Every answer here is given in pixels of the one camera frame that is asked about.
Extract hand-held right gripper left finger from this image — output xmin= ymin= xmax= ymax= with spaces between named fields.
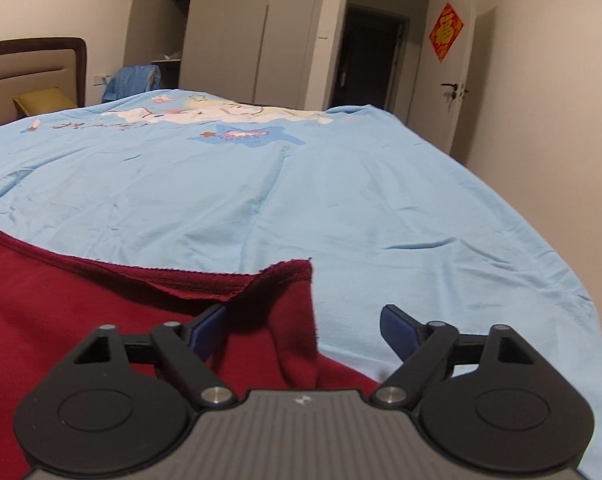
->
xmin=71 ymin=304 xmax=238 ymax=409

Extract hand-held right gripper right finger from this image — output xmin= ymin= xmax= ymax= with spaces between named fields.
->
xmin=370 ymin=304 xmax=538 ymax=409

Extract dark red sweater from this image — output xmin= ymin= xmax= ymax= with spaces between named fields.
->
xmin=0 ymin=217 xmax=382 ymax=480

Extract blue hanging clothes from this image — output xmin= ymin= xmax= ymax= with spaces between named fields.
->
xmin=102 ymin=65 xmax=162 ymax=103

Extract light blue printed blanket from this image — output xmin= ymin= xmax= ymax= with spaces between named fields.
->
xmin=0 ymin=87 xmax=602 ymax=480

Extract white room door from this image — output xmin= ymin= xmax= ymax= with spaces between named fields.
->
xmin=415 ymin=0 xmax=478 ymax=157

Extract olive green pillow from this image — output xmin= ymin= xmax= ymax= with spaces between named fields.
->
xmin=13 ymin=87 xmax=78 ymax=122

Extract grey wardrobe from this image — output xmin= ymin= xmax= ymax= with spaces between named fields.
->
xmin=123 ymin=0 xmax=333 ymax=112

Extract brown padded headboard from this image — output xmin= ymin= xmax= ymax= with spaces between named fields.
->
xmin=0 ymin=36 xmax=88 ymax=133

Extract black door handle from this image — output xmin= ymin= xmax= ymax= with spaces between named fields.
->
xmin=441 ymin=81 xmax=471 ymax=103

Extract red diamond wall decoration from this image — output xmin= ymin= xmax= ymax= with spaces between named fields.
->
xmin=429 ymin=2 xmax=465 ymax=63

